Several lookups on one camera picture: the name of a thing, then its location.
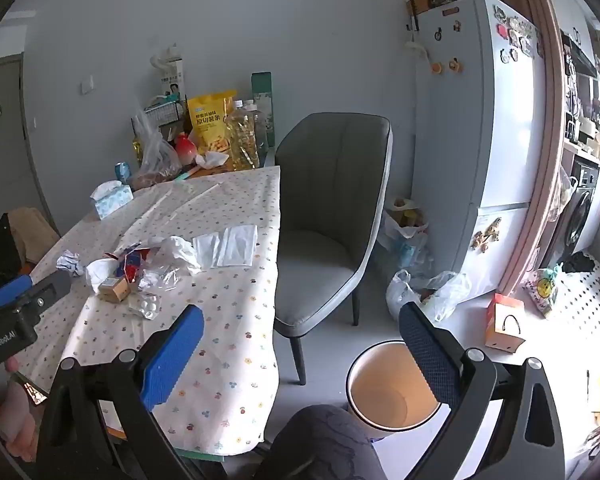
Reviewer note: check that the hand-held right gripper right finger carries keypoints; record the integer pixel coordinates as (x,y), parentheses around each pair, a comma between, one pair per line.
(430,360)

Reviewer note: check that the blue tissue packet wrapper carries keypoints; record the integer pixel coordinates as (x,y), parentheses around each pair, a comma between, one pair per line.
(130,265)

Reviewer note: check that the person's left hand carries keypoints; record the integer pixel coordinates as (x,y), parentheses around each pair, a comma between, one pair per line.
(14,410)

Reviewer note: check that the crumpled napkin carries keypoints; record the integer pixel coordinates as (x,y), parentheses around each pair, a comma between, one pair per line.
(212,160)

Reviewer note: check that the large cooking oil bottle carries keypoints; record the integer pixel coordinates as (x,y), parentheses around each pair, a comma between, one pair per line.
(242,142)

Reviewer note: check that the grey upholstered chair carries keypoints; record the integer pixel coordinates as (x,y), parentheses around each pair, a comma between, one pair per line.
(325,185)

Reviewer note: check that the empty pill blister pack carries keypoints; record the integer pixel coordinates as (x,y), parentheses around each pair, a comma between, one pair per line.
(147,305)

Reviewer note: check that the smiley face bag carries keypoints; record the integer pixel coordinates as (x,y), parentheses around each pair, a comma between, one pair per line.
(547,290)

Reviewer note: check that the small yellow oil bottle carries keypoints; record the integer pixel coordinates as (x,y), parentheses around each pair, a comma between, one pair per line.
(137,150)

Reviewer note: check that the small brown cardboard box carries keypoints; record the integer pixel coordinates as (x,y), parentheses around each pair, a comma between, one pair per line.
(114,290)

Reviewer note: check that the clear plastic bag with food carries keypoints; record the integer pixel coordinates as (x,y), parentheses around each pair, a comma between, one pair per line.
(154,157)

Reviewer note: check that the clear plastic bag on floor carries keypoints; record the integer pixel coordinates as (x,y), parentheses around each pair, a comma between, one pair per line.
(430,295)

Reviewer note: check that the white bag of groceries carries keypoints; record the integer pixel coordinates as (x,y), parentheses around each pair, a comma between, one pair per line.
(405,222)

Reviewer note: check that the yellow snack bag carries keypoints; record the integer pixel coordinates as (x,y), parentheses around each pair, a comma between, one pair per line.
(211,122)

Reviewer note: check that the cluster of fridge magnets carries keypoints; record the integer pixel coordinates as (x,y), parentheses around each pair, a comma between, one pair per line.
(517,35)

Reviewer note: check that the white crumpled tissue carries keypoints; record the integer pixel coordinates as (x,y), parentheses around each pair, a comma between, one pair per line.
(99,270)

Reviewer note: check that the white flat plastic bag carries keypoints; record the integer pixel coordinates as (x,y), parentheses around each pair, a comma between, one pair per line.
(207,251)

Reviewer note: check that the red ceramic vase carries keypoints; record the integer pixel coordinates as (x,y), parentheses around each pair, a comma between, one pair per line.
(185,149)

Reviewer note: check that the white paper ball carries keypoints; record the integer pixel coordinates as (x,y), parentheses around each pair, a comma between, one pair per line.
(70,262)

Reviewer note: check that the grey door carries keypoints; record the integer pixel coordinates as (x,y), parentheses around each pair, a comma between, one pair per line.
(10,160)

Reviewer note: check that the white refrigerator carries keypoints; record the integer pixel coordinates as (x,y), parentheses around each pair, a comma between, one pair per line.
(470,125)

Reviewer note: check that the orange gift box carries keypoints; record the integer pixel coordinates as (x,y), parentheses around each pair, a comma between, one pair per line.
(504,327)

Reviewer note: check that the clear crumpled plastic wrap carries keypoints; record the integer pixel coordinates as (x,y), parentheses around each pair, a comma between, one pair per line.
(175,256)

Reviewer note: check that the white tall carton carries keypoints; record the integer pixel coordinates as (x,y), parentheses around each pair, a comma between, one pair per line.
(173,80)

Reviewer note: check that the white round waste bin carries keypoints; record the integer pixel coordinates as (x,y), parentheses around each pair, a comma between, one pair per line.
(380,400)

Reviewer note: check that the white folded napkins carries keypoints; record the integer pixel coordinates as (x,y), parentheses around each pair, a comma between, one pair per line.
(239,245)

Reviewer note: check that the person's leg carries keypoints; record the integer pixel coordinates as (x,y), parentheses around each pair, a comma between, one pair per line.
(325,445)

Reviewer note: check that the washing machine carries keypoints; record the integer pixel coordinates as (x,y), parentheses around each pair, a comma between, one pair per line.
(580,215)

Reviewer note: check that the patterned tissue box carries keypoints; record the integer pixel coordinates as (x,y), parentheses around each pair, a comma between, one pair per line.
(111,200)

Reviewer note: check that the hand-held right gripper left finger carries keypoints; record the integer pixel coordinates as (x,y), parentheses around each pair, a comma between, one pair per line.
(172,355)

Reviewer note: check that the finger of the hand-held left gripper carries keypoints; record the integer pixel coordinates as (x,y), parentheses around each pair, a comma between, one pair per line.
(11,292)
(54,286)

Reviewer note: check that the blue drink can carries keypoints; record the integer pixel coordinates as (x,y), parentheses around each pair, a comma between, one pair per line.
(122,171)

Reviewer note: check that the green tall box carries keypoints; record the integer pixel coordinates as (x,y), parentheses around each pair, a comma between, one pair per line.
(262,95)

